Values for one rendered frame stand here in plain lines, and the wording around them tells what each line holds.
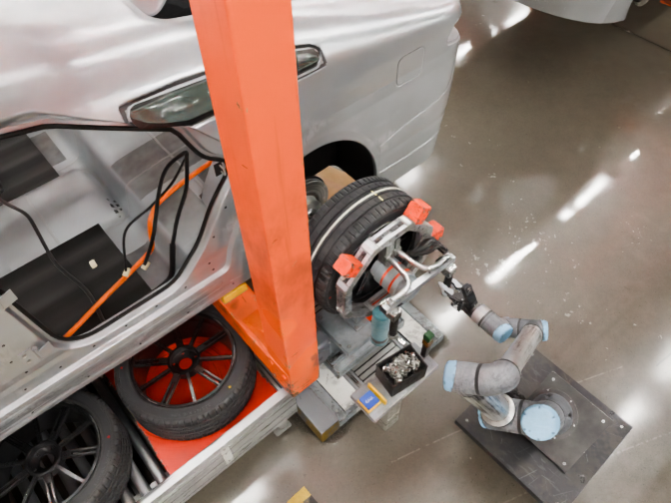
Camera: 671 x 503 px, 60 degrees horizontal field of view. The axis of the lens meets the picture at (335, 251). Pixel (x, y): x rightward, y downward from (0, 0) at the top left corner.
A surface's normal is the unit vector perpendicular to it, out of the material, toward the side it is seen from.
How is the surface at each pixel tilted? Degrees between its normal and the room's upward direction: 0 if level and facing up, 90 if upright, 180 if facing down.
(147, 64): 34
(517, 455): 0
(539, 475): 0
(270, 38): 90
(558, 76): 0
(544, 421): 40
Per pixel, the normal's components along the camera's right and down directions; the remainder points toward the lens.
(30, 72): 0.35, -0.35
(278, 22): 0.66, 0.60
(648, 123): -0.01, -0.60
